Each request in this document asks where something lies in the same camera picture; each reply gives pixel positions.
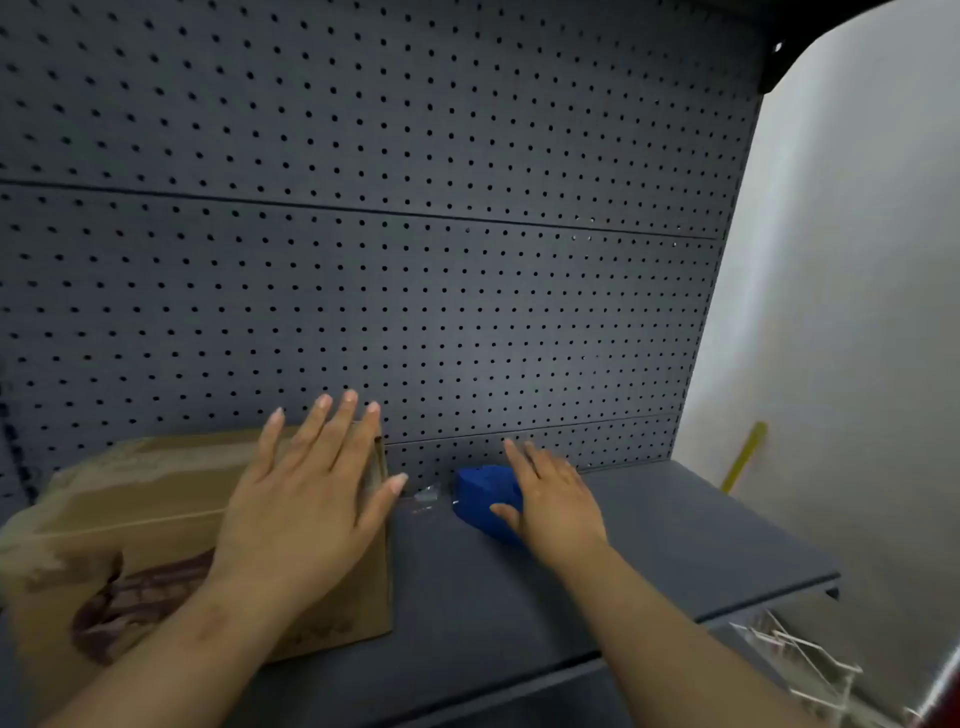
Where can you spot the person's left hand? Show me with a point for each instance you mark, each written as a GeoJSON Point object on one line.
{"type": "Point", "coordinates": [300, 517]}

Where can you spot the person's right hand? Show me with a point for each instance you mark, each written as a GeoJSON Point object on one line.
{"type": "Point", "coordinates": [559, 510]}

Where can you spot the blue tape dispenser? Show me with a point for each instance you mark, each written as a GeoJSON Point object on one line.
{"type": "Point", "coordinates": [480, 495]}

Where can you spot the brown printed cardboard box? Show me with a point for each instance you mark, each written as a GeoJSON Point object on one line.
{"type": "Point", "coordinates": [112, 525]}

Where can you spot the grey lower shelf board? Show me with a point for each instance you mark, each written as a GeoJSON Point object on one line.
{"type": "Point", "coordinates": [570, 697]}

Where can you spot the yellow stick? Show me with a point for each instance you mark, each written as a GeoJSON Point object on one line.
{"type": "Point", "coordinates": [746, 454]}

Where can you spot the grey perforated shelf back panel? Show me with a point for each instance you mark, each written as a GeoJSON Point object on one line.
{"type": "Point", "coordinates": [375, 225]}

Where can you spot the dark grey upper shelf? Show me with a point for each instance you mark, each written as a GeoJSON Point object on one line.
{"type": "Point", "coordinates": [795, 30]}

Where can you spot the grey slotted upright post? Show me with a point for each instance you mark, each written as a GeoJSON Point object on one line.
{"type": "Point", "coordinates": [15, 457]}

